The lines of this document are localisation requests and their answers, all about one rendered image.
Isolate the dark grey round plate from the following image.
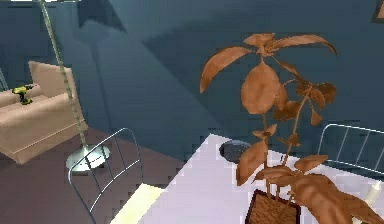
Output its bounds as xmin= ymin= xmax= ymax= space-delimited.
xmin=218 ymin=139 xmax=253 ymax=164

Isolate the brown house plant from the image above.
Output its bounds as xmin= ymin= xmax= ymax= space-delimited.
xmin=199 ymin=32 xmax=384 ymax=224

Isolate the white table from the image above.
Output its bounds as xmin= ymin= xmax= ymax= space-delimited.
xmin=109 ymin=133 xmax=384 ymax=224

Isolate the silver floor lamp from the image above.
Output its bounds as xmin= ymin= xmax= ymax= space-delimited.
xmin=9 ymin=0 xmax=111 ymax=173

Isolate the dark red plant pot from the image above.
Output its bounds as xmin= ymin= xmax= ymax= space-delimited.
xmin=244 ymin=188 xmax=302 ymax=224

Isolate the beige sofa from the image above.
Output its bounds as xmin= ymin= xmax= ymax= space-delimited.
xmin=0 ymin=60 xmax=89 ymax=166

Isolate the yellow and black drill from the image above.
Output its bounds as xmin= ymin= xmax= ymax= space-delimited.
xmin=12 ymin=84 xmax=35 ymax=106

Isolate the white candle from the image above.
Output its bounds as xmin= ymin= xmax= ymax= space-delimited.
xmin=352 ymin=180 xmax=383 ymax=224

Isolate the silver wire chair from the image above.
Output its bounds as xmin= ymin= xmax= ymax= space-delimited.
xmin=316 ymin=123 xmax=384 ymax=176
xmin=67 ymin=127 xmax=145 ymax=224

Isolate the framed wall picture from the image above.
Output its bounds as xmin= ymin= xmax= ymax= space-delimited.
xmin=370 ymin=0 xmax=384 ymax=24

